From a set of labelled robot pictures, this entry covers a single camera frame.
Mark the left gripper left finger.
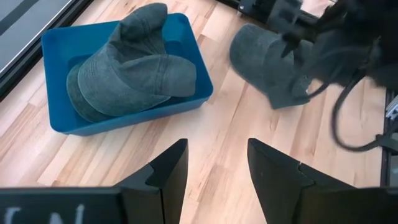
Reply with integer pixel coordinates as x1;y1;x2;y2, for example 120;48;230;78
114;138;189;224

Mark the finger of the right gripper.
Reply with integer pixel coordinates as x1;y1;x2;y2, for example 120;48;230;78
280;30;312;59

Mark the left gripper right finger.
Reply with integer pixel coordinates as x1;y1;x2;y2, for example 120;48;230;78
247;138;356;224

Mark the grey-green cap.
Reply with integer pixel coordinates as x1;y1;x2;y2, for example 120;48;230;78
77;2;198;118
229;23;315;110
65;61;113;123

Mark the blue plastic bin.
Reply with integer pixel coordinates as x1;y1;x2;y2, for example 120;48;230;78
40;12;215;137

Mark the black frame crossbeam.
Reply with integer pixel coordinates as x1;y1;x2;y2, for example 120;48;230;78
217;0;338;27

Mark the black cable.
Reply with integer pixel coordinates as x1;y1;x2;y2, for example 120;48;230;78
330;70;398;153

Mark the silver aluminium bracket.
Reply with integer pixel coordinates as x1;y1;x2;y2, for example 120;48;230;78
385;95;398;121

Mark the black table edge rail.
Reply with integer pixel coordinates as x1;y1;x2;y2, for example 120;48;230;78
379;89;398;188
0;0;95;102

